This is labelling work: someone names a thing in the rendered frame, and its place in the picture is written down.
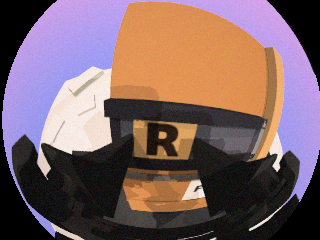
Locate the tan tile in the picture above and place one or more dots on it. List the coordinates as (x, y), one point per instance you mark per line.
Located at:
(163, 139)

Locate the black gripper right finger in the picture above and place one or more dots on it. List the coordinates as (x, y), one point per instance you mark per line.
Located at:
(223, 177)

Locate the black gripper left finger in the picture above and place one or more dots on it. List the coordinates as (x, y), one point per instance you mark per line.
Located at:
(100, 173)

